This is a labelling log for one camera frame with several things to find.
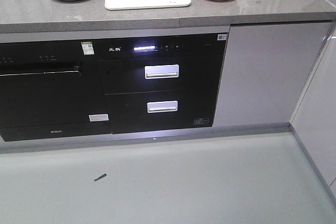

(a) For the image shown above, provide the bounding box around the black two-drawer disinfection cabinet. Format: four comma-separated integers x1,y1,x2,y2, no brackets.
93,33,227,134

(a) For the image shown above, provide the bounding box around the grey cabinet door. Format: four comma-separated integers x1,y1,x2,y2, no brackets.
214,22,331,127

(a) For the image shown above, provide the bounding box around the grey side cabinet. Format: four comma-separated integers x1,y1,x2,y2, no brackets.
290,23,335,198

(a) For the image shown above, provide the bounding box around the lower silver drawer handle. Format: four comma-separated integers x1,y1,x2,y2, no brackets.
147,101,178,113

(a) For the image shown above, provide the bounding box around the silver drawer handle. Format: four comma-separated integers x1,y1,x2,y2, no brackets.
144,65,180,79
147,101,178,113

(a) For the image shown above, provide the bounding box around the upper silver drawer handle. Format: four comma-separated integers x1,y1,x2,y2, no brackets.
144,65,180,79

